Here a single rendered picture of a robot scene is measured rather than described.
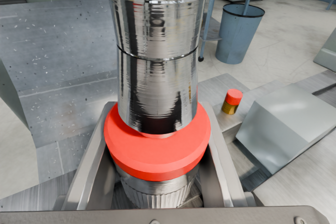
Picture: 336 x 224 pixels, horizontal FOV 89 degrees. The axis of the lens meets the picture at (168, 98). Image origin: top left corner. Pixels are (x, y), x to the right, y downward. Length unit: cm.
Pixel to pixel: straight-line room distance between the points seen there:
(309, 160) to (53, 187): 30
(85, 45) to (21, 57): 11
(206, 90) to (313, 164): 16
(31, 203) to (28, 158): 138
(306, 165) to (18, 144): 178
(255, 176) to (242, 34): 213
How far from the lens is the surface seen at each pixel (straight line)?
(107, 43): 41
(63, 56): 41
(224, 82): 32
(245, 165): 22
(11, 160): 174
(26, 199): 31
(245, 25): 225
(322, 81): 58
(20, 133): 189
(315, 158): 21
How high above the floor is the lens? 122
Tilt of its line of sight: 43 degrees down
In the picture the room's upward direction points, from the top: 2 degrees clockwise
